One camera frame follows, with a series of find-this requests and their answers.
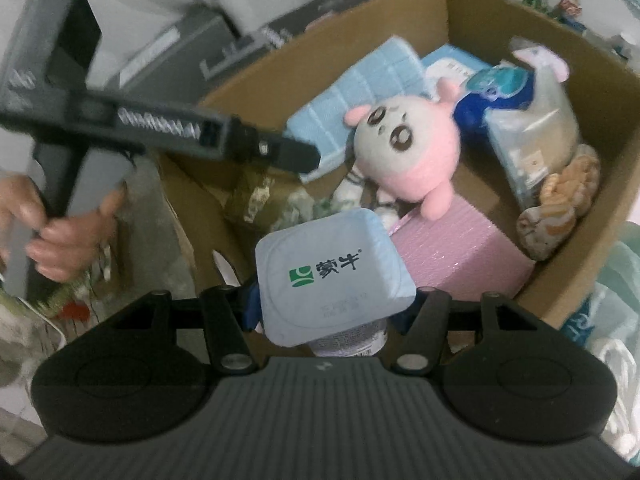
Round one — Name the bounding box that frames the blue checked towel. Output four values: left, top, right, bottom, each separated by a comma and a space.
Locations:
287, 35, 431, 183

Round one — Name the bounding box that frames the green ruffled scrunchie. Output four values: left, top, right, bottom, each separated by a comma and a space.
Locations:
222, 167, 331, 233

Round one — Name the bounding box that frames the brown cardboard box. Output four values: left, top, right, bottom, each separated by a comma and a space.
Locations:
155, 0, 640, 328

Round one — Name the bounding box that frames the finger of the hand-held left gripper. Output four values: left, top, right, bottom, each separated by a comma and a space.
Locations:
227, 117, 321, 175

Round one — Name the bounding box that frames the grey appliance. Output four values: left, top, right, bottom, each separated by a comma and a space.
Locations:
107, 4, 293, 106

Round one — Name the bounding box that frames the blue carton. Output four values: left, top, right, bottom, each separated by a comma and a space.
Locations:
420, 44, 493, 91

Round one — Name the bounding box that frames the pink and white plush toy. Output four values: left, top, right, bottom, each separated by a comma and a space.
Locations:
332, 77, 463, 231

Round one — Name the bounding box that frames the person's left hand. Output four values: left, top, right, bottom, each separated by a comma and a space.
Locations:
0, 172, 126, 283

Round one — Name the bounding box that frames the pink wet wipes pack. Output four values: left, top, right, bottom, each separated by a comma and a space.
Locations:
390, 194, 537, 303

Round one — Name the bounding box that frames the blue yogurt cup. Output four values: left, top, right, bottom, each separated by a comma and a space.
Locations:
255, 210, 417, 358

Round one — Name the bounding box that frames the orange and white cloth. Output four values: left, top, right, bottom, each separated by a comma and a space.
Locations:
515, 144, 601, 261

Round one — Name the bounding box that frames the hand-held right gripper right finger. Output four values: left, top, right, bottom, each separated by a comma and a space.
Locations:
387, 287, 546, 376

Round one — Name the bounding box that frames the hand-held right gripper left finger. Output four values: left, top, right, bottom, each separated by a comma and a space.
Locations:
107, 285, 261, 376

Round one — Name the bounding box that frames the blue plastic packet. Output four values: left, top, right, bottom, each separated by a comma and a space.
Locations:
452, 60, 538, 131

